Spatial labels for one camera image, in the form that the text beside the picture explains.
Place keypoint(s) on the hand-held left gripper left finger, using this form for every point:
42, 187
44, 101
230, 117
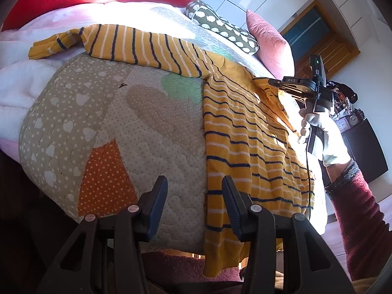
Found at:
157, 202

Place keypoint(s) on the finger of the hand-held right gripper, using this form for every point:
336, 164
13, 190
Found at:
291, 82

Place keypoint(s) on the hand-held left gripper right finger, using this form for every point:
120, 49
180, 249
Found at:
231, 202

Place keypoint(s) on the yellow striped sweater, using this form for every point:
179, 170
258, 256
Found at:
245, 134

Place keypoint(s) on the person's right forearm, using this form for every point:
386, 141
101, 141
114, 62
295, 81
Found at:
361, 214

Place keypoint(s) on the person's right hand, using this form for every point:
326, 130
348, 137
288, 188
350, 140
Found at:
327, 137

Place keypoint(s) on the small desk clock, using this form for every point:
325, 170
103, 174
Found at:
354, 119

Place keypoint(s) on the wooden framed door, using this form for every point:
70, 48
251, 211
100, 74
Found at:
324, 36

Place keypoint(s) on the pink fuzzy rug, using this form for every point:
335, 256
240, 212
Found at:
177, 266

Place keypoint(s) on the black cabinet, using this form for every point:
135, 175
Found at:
367, 150

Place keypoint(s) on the quilted patchwork blanket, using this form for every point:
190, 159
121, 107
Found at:
137, 128

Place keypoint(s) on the green patterned pillow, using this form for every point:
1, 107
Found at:
223, 27

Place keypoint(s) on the white fleece blanket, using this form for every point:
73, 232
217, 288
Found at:
12, 92

